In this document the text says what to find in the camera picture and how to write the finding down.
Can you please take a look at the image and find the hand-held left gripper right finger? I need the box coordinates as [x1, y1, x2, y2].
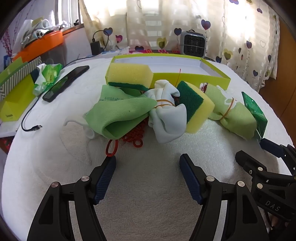
[179, 153, 270, 241]

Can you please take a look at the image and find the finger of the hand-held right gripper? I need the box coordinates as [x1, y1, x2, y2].
[235, 150, 296, 193]
[259, 138, 296, 163]

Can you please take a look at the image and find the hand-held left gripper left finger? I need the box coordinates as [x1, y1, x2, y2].
[26, 155, 117, 241]

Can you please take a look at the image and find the green foil packet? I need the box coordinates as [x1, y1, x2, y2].
[241, 91, 268, 139]

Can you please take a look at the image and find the green towel bundle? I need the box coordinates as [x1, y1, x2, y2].
[200, 82, 258, 141]

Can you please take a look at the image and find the small white cloth bundle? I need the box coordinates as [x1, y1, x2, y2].
[63, 117, 95, 139]

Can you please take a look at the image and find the red knot tassel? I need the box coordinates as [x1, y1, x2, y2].
[106, 68, 183, 157]

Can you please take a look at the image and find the white towel bundle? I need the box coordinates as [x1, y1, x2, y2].
[143, 79, 187, 143]

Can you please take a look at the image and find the yellow sponge with green pad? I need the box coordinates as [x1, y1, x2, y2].
[176, 81, 215, 133]
[107, 64, 154, 91]

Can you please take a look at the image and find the green microfiber cloth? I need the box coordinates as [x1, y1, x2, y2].
[84, 85, 158, 141]

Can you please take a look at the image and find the yellow-green cardboard box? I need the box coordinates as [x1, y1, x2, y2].
[105, 54, 232, 91]

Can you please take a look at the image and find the wooden wardrobe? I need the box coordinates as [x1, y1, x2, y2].
[258, 19, 294, 98]

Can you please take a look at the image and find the black smartphone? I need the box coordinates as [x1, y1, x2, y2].
[42, 65, 90, 103]

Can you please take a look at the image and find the yellow-green gift box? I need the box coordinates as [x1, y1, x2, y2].
[0, 56, 43, 122]

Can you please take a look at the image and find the green tissue pack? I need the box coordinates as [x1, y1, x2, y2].
[32, 63, 63, 96]

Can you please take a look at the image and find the grey mini heater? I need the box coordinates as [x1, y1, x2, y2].
[179, 30, 207, 56]

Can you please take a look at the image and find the black charger adapter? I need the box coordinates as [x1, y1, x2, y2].
[90, 30, 111, 56]

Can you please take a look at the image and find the pink plaid cloth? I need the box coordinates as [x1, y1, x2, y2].
[129, 47, 183, 54]

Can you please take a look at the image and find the orange tray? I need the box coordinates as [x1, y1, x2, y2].
[11, 31, 64, 62]

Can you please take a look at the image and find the heart print curtain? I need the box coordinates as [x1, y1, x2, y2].
[79, 0, 281, 93]

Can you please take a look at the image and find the white green cup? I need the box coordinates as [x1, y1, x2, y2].
[32, 19, 50, 29]

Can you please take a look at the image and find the pink flower branch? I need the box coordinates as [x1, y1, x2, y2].
[0, 23, 14, 56]

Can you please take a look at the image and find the black charging cable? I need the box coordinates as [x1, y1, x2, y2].
[21, 54, 93, 132]

